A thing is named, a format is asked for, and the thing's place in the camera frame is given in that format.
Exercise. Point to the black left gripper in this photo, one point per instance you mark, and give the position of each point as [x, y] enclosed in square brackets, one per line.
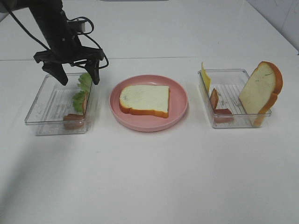
[65, 47]

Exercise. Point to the green lettuce leaf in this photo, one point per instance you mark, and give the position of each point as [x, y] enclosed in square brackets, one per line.
[79, 100]

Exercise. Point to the bacon strip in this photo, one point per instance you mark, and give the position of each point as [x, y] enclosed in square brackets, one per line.
[73, 121]
[219, 109]

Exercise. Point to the white bread slice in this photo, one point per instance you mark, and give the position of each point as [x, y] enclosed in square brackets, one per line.
[145, 100]
[261, 91]

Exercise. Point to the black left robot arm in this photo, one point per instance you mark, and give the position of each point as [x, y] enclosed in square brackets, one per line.
[49, 16]

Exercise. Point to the left clear plastic tray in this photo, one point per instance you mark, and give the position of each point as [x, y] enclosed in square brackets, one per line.
[52, 102]

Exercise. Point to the clear plastic tray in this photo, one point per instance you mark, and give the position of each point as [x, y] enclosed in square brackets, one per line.
[228, 83]
[52, 102]

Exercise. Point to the pink round plate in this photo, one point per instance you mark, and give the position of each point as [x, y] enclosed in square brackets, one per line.
[178, 104]

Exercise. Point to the yellow cheese slice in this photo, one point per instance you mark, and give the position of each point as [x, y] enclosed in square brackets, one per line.
[206, 78]

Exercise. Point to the right clear plastic tray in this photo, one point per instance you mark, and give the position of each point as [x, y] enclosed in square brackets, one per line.
[228, 83]

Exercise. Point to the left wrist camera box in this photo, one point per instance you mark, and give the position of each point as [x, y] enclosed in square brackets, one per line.
[77, 25]

